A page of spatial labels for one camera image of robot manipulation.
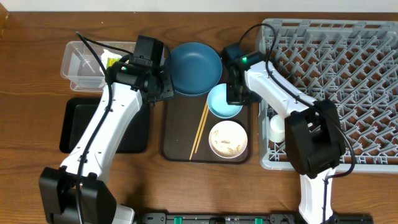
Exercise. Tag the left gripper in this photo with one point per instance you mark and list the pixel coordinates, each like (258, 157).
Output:
(168, 83)

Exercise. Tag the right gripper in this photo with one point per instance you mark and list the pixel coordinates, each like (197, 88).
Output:
(234, 94)

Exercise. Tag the light blue bowl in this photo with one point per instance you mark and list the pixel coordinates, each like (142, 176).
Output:
(217, 103)

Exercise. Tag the white cup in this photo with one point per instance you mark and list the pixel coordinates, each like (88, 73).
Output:
(277, 129)

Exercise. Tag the white napkin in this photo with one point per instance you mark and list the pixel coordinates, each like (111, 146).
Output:
(106, 54)

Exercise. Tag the yellow green snack wrapper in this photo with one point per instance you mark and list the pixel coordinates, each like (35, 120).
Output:
(111, 62)

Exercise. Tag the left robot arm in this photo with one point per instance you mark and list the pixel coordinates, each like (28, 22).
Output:
(76, 192)

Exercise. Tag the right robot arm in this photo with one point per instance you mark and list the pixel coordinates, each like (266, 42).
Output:
(310, 128)

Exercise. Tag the grey dishwasher rack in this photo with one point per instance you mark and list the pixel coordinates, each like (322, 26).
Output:
(353, 64)

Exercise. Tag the wooden chopstick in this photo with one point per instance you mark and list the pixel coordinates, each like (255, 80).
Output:
(201, 128)
(192, 151)

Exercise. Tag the dark blue plate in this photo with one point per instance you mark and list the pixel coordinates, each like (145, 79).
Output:
(195, 68)

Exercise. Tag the dark brown serving tray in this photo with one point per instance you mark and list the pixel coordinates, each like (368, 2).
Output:
(182, 116)

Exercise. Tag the white bowl with food scraps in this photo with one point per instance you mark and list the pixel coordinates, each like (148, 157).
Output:
(228, 139)

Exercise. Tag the clear plastic bin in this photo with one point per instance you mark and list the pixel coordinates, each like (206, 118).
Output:
(80, 66)

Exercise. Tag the black plastic tray bin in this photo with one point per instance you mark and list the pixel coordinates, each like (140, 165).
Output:
(78, 113)

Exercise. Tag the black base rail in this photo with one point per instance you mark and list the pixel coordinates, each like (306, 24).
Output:
(273, 218)

